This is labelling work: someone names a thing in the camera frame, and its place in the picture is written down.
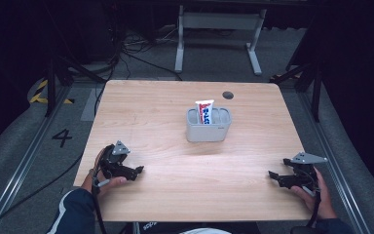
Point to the white toothpaste tube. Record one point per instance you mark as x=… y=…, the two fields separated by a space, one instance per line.
x=205 y=112

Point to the grey table grommet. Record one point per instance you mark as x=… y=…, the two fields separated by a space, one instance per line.
x=228 y=95

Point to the grey metal desk frame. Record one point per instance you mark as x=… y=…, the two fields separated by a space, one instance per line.
x=220 y=21

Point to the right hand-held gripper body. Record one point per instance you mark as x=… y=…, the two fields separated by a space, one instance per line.
x=305 y=177

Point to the grey plastic holder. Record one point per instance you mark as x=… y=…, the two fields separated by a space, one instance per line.
x=207 y=133

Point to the person's left hand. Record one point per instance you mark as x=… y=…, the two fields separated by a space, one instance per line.
x=92 y=183

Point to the person's right hand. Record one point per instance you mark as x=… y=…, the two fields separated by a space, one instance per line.
x=321 y=204

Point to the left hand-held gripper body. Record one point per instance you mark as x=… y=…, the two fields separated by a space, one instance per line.
x=113 y=161

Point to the black metal stand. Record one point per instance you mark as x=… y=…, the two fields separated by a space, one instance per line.
x=50 y=84
x=316 y=91

